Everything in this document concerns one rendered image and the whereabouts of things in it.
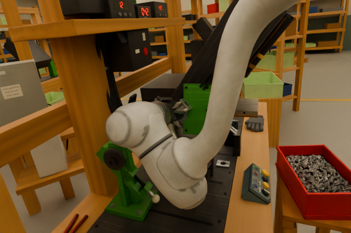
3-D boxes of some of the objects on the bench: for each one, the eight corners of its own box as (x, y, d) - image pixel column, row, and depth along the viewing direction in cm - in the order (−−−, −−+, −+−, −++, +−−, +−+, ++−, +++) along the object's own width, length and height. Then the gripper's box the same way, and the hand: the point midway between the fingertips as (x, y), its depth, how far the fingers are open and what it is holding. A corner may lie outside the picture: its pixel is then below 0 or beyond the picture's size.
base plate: (245, 114, 151) (245, 111, 150) (214, 287, 54) (214, 281, 54) (187, 111, 166) (186, 108, 165) (83, 242, 69) (81, 237, 69)
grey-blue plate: (238, 144, 111) (238, 119, 106) (237, 147, 109) (237, 121, 104) (219, 143, 114) (219, 118, 109) (219, 145, 112) (218, 120, 108)
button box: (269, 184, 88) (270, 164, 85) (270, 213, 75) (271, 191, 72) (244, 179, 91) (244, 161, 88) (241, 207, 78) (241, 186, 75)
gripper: (184, 126, 64) (203, 115, 86) (149, 88, 67) (177, 86, 89) (167, 142, 67) (190, 127, 89) (135, 104, 70) (165, 98, 92)
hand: (180, 107), depth 86 cm, fingers closed on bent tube, 3 cm apart
